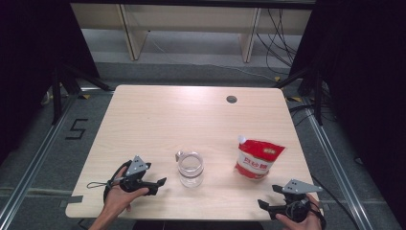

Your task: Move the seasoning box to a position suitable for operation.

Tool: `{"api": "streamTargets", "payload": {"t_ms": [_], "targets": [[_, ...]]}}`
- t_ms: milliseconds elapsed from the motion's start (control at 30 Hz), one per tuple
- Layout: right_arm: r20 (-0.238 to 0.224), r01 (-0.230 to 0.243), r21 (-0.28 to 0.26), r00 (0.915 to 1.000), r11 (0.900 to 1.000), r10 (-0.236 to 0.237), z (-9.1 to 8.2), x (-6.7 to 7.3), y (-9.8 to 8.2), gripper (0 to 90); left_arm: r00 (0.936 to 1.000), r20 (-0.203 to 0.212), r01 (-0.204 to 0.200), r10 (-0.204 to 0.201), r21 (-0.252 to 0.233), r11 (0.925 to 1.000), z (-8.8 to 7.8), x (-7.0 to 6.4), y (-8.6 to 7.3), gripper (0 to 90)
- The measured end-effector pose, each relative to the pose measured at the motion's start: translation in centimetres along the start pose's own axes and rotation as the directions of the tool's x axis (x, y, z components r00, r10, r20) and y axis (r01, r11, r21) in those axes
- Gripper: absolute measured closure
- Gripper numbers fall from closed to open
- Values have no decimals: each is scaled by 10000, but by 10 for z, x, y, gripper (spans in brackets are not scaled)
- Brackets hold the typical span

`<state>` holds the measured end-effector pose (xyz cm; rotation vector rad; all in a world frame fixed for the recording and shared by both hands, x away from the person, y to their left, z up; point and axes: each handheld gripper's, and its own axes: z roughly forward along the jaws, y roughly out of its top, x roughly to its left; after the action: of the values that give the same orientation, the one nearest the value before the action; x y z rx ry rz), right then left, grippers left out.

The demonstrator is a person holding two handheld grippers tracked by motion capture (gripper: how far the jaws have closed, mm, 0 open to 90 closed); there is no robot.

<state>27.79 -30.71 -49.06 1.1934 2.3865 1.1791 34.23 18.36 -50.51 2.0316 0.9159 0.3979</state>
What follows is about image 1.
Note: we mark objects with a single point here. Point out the aluminium floor rail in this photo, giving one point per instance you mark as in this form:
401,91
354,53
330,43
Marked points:
335,166
35,159

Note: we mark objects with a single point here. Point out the grey table grommet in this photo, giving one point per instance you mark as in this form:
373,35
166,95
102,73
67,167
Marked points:
231,99

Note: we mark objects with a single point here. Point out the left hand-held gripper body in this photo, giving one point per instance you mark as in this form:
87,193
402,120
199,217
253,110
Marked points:
136,167

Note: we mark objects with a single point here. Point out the yellow black tape marker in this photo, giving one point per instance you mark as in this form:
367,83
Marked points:
84,96
294,99

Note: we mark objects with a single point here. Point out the person's right hand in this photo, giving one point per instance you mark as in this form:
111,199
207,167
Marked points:
303,225

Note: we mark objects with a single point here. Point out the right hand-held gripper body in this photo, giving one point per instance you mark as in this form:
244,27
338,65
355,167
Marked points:
298,207

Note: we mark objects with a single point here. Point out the black curtain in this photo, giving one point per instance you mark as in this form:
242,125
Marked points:
367,80
32,64

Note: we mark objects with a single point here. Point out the clear glass jar with lid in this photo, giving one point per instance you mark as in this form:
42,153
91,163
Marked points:
191,171

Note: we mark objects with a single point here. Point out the red white spouted pouch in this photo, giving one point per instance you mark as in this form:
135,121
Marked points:
257,159

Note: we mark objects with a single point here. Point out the black metal stand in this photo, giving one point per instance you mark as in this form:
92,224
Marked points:
56,96
318,96

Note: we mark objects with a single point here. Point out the person's left hand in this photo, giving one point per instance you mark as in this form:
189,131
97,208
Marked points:
118,198

